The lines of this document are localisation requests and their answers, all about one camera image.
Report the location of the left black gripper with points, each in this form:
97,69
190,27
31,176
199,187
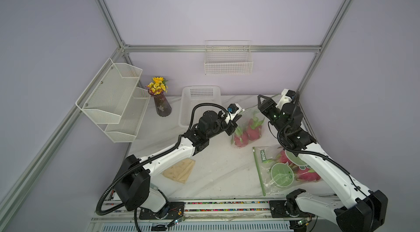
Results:
231,126

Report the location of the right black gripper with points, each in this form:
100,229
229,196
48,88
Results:
269,105

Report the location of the clear zip-top bag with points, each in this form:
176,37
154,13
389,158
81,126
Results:
275,178
248,114

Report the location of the pink dragon fruit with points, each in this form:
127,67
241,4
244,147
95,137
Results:
254,129
241,137

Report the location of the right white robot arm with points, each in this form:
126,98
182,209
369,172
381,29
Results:
359,209

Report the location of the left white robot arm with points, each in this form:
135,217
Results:
131,188

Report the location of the pink dragon fruit in bag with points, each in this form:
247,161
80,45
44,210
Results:
241,137

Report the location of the dragon fruit in near bag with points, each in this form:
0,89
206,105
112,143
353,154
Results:
302,171

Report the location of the white plastic basket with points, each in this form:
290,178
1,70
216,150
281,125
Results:
194,95

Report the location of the beige work glove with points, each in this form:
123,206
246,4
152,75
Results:
181,171

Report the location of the yellow flowers in vase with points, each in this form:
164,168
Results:
157,89

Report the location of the white mesh two-tier shelf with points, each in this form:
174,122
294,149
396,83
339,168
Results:
114,101

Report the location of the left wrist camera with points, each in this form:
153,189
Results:
232,111

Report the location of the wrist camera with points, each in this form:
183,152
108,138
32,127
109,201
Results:
232,111
287,96

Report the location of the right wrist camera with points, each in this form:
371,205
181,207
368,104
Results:
287,96

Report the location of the white wire wall basket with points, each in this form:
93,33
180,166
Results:
228,57

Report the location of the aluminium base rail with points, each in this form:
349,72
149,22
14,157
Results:
243,215

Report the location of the aluminium frame struts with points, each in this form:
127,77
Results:
51,49

